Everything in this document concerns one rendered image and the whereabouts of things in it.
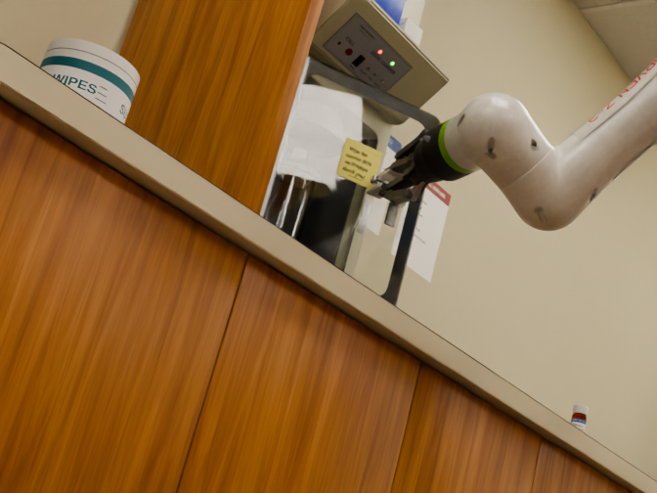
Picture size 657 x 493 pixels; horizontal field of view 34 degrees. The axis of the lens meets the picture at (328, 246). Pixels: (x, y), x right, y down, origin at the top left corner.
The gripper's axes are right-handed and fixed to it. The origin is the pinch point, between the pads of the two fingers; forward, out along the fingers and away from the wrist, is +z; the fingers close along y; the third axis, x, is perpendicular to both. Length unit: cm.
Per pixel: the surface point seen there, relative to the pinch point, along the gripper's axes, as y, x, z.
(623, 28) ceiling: 144, -125, 115
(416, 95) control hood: 25.4, -6.8, 11.6
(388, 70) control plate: 25.2, 1.9, 7.3
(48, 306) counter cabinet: -49, 54, -41
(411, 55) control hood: 28.8, -0.6, 4.7
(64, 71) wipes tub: -16, 60, -28
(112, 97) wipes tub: -17, 53, -28
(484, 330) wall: 18, -93, 111
